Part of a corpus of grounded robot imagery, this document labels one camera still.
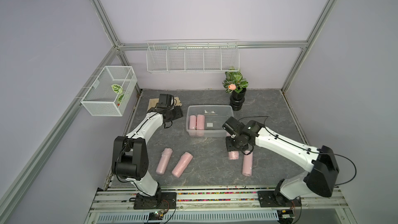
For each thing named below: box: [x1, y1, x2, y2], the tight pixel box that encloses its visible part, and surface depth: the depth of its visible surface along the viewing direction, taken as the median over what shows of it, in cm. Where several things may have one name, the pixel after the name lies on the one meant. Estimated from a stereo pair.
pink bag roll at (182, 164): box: [171, 151, 194, 178], surface depth 84 cm
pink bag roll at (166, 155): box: [155, 147, 174, 175], surface depth 86 cm
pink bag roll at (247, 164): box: [242, 150, 253, 177], surface depth 84 cm
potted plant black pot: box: [229, 87, 247, 112], surface depth 105 cm
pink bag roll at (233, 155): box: [228, 150, 239, 160], surface depth 76 cm
